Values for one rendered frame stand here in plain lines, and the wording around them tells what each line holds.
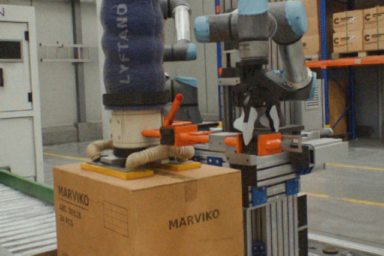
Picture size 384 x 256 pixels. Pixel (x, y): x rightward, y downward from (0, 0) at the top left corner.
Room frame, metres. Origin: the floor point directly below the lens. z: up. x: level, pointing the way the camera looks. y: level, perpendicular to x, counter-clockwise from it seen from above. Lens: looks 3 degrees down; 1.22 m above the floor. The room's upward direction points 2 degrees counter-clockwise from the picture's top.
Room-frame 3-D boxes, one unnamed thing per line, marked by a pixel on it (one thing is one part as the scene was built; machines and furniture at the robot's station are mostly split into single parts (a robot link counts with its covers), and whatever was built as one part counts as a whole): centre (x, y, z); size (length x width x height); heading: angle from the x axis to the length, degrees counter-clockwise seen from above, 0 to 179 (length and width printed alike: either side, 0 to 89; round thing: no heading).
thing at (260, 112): (2.07, -0.32, 1.09); 0.15 x 0.15 x 0.10
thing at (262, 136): (1.21, -0.16, 1.07); 0.08 x 0.07 x 0.05; 37
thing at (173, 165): (1.75, 0.11, 0.97); 0.34 x 0.10 x 0.05; 37
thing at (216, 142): (1.32, -0.09, 1.07); 0.07 x 0.07 x 0.04; 37
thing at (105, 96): (1.70, 0.19, 1.19); 0.23 x 0.23 x 0.04
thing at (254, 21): (1.23, -0.17, 1.38); 0.09 x 0.08 x 0.11; 160
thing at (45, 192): (3.37, 1.14, 0.60); 1.60 x 0.10 x 0.09; 38
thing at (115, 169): (1.64, 0.26, 0.97); 0.34 x 0.10 x 0.05; 37
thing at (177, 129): (1.49, 0.04, 1.07); 0.10 x 0.08 x 0.06; 127
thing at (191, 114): (2.43, 0.02, 1.09); 0.15 x 0.15 x 0.10
